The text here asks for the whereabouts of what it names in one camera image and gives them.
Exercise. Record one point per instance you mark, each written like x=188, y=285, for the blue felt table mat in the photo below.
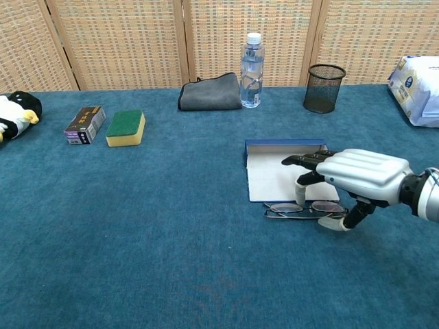
x=137, y=222

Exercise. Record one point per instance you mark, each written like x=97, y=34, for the small dark printed box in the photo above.
x=85, y=123

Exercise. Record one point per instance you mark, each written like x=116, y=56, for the black eyeglasses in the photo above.
x=286, y=208

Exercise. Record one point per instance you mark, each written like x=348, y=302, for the blue glasses case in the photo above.
x=267, y=178

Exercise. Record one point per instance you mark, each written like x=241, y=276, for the white tissue pack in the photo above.
x=422, y=92

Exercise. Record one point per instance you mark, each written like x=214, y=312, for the woven bamboo folding screen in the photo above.
x=120, y=41

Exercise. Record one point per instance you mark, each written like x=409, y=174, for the black white penguin plush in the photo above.
x=17, y=116

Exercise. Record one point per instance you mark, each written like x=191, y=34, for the black mesh pen cup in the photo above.
x=322, y=92

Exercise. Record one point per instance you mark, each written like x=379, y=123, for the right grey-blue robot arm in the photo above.
x=427, y=195

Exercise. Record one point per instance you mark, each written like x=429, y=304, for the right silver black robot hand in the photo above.
x=363, y=171

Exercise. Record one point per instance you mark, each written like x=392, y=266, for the clear plastic water bottle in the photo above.
x=252, y=79

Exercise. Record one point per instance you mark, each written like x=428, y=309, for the green yellow sponge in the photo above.
x=125, y=125

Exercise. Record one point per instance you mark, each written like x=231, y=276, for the folded grey cloth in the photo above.
x=209, y=96

